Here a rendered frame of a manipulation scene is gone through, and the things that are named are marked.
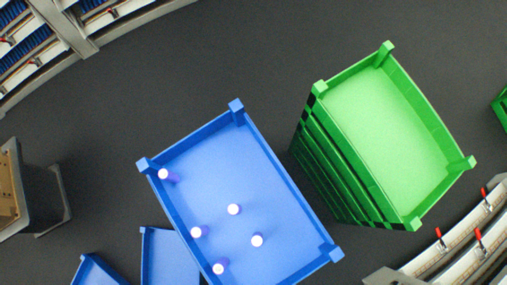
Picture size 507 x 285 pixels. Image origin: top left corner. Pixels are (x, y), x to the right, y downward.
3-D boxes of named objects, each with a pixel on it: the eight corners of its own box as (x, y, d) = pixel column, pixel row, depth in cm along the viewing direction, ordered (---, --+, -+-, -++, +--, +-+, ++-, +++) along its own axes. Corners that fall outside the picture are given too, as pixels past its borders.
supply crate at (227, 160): (153, 170, 48) (134, 163, 40) (241, 114, 50) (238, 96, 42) (237, 308, 41) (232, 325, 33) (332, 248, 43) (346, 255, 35)
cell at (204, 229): (197, 227, 44) (187, 230, 38) (206, 222, 44) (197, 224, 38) (203, 236, 44) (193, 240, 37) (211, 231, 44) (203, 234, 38)
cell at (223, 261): (217, 259, 43) (209, 267, 36) (225, 254, 43) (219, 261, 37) (222, 268, 42) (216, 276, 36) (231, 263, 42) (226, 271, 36)
